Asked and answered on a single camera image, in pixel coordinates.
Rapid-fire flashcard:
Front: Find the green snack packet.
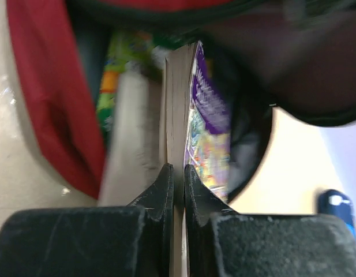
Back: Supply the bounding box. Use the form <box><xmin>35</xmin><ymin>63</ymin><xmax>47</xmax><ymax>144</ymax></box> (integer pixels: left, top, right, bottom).
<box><xmin>96</xmin><ymin>30</ymin><xmax>163</xmax><ymax>140</ymax></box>

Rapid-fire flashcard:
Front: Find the red student backpack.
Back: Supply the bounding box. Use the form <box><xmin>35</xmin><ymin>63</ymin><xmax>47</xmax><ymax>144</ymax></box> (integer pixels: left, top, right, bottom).
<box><xmin>6</xmin><ymin>1</ymin><xmax>356</xmax><ymax>200</ymax></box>

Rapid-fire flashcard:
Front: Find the purple book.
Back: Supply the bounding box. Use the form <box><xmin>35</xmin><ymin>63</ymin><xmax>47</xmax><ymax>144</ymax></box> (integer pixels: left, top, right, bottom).
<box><xmin>160</xmin><ymin>41</ymin><xmax>230</xmax><ymax>276</ymax></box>

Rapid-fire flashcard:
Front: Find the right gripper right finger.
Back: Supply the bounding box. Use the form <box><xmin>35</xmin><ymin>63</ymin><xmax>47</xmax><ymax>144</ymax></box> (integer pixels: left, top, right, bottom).
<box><xmin>184</xmin><ymin>165</ymin><xmax>356</xmax><ymax>276</ymax></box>

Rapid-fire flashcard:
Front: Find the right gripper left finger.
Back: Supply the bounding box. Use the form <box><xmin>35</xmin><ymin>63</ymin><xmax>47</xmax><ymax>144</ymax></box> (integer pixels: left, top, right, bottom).
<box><xmin>0</xmin><ymin>164</ymin><xmax>174</xmax><ymax>276</ymax></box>

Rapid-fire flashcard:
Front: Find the blue patterned pencil case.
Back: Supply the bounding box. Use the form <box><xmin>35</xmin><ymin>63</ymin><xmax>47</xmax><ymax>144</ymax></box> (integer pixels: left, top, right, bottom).
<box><xmin>317</xmin><ymin>189</ymin><xmax>356</xmax><ymax>238</ymax></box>

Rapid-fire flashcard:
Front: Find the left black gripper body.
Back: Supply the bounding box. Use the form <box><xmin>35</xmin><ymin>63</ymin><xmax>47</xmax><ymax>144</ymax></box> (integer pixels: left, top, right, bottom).
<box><xmin>203</xmin><ymin>9</ymin><xmax>356</xmax><ymax>126</ymax></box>

